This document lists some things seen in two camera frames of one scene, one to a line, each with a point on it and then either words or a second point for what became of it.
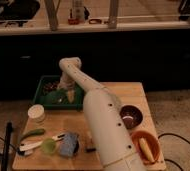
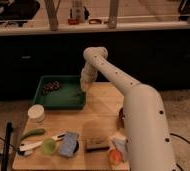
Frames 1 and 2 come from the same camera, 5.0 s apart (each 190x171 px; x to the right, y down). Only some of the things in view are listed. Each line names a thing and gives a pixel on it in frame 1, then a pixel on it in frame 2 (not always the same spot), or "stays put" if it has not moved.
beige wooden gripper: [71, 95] to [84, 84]
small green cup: [48, 146] stays put
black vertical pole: [5, 160] stays put
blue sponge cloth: [67, 145] stays put
